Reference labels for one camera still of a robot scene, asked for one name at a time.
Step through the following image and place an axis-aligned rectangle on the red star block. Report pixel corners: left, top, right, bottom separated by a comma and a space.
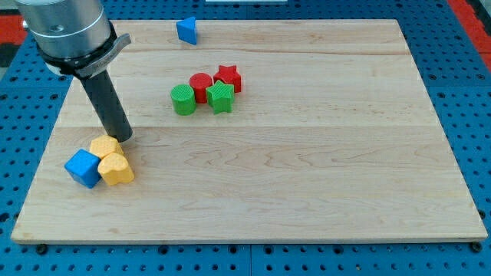
213, 65, 242, 94

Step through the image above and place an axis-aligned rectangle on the yellow heart block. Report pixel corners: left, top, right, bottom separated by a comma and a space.
97, 153, 134, 186

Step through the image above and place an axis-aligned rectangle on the green star block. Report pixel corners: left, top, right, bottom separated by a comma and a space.
206, 80, 235, 114

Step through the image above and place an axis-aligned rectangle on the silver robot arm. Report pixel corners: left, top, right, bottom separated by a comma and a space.
15, 0, 133, 142

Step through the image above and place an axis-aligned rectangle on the red cylinder block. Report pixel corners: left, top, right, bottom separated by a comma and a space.
189, 72, 213, 104

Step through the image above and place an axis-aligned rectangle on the green cylinder block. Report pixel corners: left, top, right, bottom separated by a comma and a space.
170, 84, 196, 116

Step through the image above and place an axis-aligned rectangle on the blue triangle block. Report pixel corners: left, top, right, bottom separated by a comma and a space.
176, 17, 197, 45

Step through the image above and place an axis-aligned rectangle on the blue cube block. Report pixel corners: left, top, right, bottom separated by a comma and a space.
64, 149, 101, 189

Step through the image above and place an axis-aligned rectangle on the black clamp mount with bracket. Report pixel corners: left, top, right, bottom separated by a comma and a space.
38, 22, 131, 79

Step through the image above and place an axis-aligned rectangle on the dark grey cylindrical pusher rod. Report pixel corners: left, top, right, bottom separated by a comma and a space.
81, 70, 133, 142

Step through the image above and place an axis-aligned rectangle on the wooden board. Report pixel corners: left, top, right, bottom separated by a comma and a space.
12, 19, 488, 245

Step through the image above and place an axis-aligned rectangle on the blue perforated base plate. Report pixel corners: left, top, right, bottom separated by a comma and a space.
1, 0, 490, 275

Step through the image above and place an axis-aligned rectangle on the yellow hexagon block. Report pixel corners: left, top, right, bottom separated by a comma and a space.
89, 135, 124, 159

